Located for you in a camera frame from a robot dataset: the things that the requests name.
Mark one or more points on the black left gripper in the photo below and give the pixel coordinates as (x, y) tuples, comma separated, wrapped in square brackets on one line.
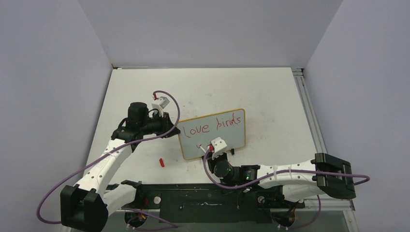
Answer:
[(166, 124)]

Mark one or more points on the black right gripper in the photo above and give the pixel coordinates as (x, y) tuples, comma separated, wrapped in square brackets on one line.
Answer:
[(212, 161)]

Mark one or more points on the red marker cap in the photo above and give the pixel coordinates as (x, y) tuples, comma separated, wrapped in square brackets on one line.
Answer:
[(161, 162)]

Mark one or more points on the yellow framed small whiteboard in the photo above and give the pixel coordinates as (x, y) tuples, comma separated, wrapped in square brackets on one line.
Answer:
[(200, 131)]

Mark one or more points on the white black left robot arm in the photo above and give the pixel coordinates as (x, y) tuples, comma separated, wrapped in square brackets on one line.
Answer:
[(86, 206)]

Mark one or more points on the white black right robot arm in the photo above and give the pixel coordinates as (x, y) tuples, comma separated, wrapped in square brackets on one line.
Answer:
[(324, 174)]

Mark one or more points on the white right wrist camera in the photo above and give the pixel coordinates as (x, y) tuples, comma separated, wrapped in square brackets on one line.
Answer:
[(219, 147)]

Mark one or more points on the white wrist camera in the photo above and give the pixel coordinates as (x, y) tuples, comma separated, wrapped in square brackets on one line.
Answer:
[(160, 103), (219, 147)]

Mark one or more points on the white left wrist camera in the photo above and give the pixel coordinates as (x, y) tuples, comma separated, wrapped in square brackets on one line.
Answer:
[(160, 103)]

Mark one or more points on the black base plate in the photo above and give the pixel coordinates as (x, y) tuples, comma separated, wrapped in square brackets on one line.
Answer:
[(208, 203)]

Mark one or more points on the aluminium rail at table edge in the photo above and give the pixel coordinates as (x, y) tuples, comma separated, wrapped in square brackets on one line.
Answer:
[(298, 74)]

